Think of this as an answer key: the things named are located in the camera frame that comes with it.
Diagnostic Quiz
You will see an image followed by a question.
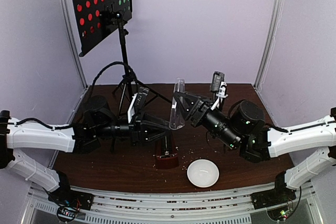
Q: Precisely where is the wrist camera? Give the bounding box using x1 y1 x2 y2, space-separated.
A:
210 71 228 110
127 87 149 123

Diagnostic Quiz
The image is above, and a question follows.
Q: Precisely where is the black perforated music stand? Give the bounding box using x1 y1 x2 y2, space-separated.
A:
72 0 168 119

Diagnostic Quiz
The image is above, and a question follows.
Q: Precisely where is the white ceramic bowl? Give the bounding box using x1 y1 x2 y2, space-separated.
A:
187 159 219 188

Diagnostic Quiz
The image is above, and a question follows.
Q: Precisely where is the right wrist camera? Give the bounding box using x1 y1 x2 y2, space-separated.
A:
210 71 228 110

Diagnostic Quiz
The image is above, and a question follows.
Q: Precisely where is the red wooden metronome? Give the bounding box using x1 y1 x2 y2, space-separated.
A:
154 133 179 169

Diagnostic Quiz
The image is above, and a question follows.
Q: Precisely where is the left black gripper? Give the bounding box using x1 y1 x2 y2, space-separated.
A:
94 112 172 147

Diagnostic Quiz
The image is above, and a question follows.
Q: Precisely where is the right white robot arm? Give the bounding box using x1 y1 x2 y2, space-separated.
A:
173 91 335 204

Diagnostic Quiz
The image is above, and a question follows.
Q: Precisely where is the aluminium frame post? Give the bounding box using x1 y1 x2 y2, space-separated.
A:
254 0 284 92
60 0 88 89

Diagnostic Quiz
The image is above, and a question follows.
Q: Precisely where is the left aluminium frame post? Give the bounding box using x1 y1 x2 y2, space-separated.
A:
60 0 88 89

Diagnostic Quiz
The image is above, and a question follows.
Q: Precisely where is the right aluminium frame post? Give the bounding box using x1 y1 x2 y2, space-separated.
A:
254 0 284 92

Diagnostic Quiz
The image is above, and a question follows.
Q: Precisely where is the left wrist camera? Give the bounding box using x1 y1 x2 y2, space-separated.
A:
127 87 149 123

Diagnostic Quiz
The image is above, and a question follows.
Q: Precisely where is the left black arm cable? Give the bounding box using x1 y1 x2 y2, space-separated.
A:
90 61 129 87

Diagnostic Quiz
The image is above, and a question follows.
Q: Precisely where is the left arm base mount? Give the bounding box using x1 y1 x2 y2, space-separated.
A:
47 171 94 223

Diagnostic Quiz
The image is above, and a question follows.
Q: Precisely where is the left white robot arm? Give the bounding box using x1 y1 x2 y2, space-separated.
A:
1 93 172 205

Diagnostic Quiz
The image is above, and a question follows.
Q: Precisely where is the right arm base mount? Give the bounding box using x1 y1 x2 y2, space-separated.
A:
251 189 298 222

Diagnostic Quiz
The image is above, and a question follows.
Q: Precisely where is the clear plastic metronome cover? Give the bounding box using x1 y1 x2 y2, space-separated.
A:
169 78 185 130

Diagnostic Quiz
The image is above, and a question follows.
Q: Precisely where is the aluminium front rail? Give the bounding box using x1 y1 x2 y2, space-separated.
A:
26 179 323 224

